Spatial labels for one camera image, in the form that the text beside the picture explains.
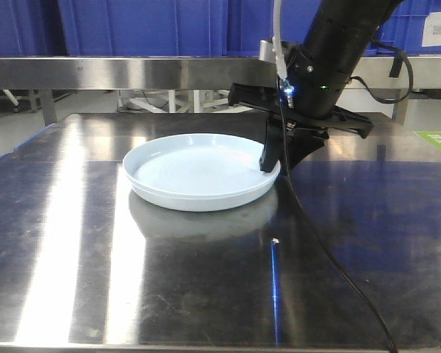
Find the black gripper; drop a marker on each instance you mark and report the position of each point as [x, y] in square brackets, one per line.
[300, 142]

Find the blue plastic bin right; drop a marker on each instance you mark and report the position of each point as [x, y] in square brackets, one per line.
[404, 29]

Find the blue plastic bin left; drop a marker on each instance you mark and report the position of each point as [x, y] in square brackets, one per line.
[30, 29]

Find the stainless steel shelf rail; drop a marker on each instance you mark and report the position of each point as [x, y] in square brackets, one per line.
[185, 73]

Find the blue plastic bin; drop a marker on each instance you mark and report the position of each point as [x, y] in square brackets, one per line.
[30, 29]
[404, 29]
[166, 28]

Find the white metal frame background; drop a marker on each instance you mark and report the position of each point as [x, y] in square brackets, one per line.
[172, 101]

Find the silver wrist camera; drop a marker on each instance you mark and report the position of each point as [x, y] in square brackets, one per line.
[267, 53]

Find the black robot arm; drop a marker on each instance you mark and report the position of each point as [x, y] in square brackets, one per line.
[302, 107]

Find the white paper label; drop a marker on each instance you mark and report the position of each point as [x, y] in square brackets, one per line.
[432, 30]

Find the blue plastic bin centre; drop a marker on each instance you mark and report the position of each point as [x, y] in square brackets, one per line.
[166, 28]

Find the light blue plate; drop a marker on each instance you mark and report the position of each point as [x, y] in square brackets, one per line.
[199, 166]
[202, 203]

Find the black tape strip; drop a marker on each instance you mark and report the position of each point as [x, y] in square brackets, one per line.
[396, 67]

